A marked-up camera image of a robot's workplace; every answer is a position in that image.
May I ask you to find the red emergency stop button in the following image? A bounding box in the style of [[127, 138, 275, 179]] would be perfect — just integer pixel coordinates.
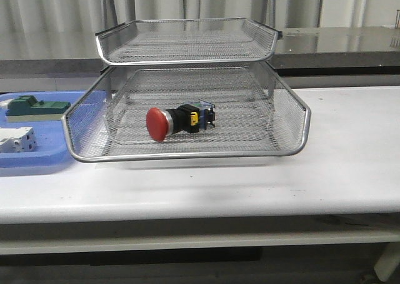
[[146, 100, 216, 142]]

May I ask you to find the silver mesh tray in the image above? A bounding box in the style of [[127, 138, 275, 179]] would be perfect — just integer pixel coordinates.
[[62, 62, 311, 162], [107, 101, 271, 145], [94, 16, 279, 66]]

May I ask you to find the grey speckled counter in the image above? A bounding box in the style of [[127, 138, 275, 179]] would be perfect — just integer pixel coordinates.
[[1, 27, 399, 93]]

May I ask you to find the green terminal block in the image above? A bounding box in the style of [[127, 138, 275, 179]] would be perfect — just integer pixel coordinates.
[[6, 95, 71, 123]]

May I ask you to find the white circuit breaker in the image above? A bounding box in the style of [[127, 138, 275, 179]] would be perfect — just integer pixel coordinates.
[[1, 127, 37, 153]]

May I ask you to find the grey pleated curtain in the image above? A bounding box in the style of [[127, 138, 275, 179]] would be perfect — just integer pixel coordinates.
[[0, 0, 400, 59]]

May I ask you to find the white table leg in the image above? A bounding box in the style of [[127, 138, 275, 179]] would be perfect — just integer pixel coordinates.
[[374, 242, 400, 282]]

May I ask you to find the silver wire rack frame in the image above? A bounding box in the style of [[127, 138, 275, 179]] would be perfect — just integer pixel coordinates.
[[98, 0, 283, 131]]

